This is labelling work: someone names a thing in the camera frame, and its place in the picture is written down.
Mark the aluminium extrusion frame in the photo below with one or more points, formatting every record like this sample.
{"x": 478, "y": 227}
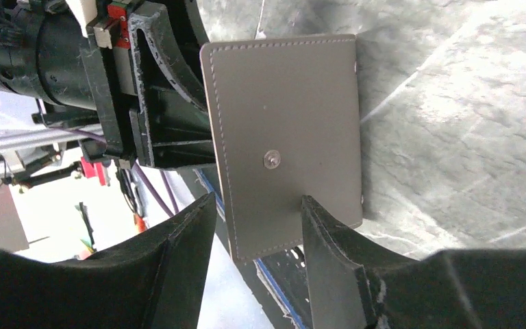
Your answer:
{"x": 13, "y": 140}

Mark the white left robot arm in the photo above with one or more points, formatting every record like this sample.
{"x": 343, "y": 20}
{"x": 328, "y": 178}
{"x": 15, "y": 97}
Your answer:
{"x": 40, "y": 58}

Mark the grey leather card holder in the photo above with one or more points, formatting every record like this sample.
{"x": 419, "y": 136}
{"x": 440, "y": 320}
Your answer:
{"x": 285, "y": 122}

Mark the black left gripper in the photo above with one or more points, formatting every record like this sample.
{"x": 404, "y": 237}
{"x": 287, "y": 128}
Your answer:
{"x": 167, "y": 128}

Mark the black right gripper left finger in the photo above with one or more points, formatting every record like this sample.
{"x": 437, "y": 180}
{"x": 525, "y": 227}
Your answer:
{"x": 155, "y": 279}

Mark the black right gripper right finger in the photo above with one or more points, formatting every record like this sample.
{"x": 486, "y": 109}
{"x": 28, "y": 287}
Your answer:
{"x": 354, "y": 282}

